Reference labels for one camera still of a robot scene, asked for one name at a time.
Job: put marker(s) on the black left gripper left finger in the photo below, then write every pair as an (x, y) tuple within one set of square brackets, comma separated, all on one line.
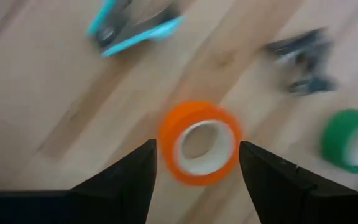
[(110, 199)]

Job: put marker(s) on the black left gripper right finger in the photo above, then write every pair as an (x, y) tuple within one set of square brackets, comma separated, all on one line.
[(291, 196)]

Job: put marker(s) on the orange tape roll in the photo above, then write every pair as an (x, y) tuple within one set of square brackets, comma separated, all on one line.
[(172, 124)]

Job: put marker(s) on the green tape roll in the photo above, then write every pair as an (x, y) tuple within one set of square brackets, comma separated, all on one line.
[(334, 137)]

